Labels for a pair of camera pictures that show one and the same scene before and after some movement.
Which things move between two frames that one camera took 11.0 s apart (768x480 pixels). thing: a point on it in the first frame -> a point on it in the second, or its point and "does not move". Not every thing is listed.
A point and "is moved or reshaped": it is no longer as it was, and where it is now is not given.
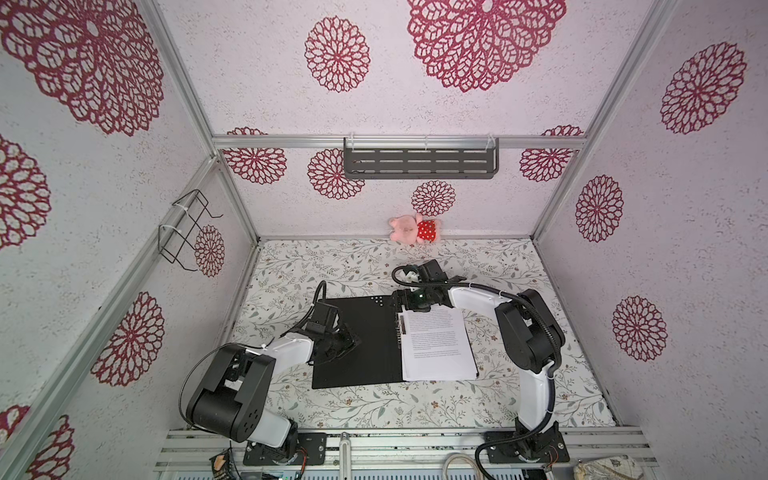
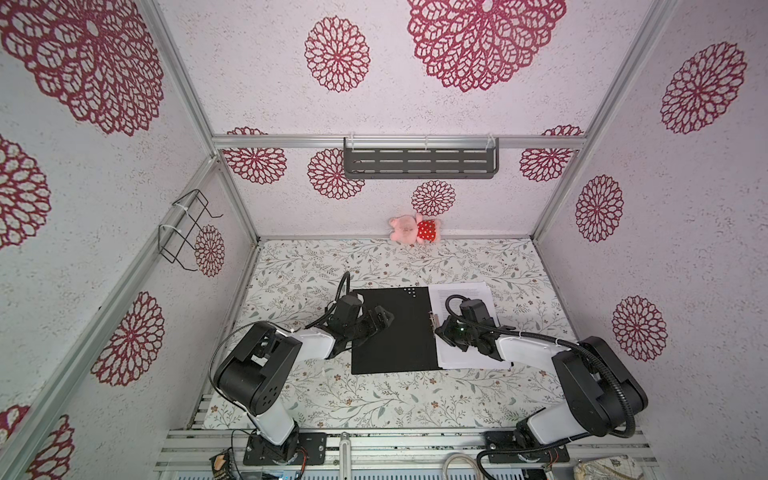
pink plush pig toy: [407, 230] does not move
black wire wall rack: [178, 236] does not move
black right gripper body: [417, 300] -> [458, 336]
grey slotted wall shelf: [418, 158] does not move
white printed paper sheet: [437, 345] is moved or reshaped
